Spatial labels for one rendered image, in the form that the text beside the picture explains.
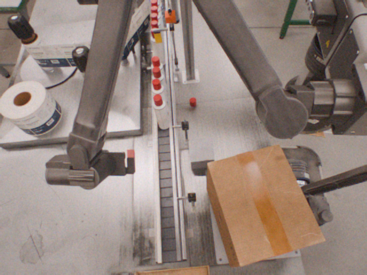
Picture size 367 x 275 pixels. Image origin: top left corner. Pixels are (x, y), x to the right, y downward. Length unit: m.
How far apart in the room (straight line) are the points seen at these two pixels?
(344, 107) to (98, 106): 0.45
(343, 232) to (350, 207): 0.19
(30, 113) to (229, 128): 0.85
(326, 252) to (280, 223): 1.27
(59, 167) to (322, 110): 0.56
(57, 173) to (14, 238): 0.66
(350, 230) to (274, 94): 1.73
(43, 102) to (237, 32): 0.94
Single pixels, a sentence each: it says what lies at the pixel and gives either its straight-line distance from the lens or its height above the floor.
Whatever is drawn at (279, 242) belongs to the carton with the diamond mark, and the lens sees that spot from 0.76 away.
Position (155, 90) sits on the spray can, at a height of 1.05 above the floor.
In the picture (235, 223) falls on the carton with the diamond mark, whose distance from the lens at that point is 0.75.
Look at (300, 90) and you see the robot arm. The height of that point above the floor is 1.49.
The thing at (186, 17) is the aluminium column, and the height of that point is 1.19.
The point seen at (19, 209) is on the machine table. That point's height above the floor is 0.83.
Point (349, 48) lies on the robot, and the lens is 0.61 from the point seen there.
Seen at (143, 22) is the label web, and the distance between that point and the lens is 1.49.
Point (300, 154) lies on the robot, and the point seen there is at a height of 0.24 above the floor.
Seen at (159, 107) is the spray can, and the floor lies 1.04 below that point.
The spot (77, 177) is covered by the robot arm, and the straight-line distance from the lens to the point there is 0.62.
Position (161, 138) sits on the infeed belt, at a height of 0.88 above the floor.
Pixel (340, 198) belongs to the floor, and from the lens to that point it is 2.15.
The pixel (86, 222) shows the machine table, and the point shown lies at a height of 0.83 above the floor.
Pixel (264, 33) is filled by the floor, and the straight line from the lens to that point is 2.95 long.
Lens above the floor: 1.85
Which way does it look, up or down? 62 degrees down
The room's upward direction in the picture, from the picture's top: 7 degrees counter-clockwise
